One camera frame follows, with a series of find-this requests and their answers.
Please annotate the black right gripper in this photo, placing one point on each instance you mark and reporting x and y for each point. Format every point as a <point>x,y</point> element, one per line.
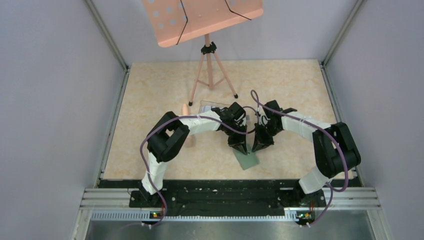
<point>260,141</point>

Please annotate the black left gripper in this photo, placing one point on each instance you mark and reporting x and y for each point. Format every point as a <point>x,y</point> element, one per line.
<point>239,143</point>

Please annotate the green leather card holder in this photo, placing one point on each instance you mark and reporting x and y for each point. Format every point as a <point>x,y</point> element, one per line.
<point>246,161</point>

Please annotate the clear plastic card box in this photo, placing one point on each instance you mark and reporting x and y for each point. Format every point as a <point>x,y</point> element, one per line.
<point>206,106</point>

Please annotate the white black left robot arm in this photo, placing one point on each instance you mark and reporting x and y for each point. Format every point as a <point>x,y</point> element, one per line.
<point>168,136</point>

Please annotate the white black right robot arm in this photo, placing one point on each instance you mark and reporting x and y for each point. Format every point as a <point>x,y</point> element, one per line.
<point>335,150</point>

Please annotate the pink music stand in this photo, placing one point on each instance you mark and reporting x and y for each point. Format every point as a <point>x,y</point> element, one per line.
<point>178,21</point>

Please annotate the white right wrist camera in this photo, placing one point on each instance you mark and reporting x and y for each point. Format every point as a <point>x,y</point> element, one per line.
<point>262,119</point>

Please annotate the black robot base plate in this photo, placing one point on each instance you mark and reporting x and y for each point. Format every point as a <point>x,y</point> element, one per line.
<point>207,195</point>

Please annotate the aluminium front rail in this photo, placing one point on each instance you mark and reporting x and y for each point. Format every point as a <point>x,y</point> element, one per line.
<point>113,204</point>

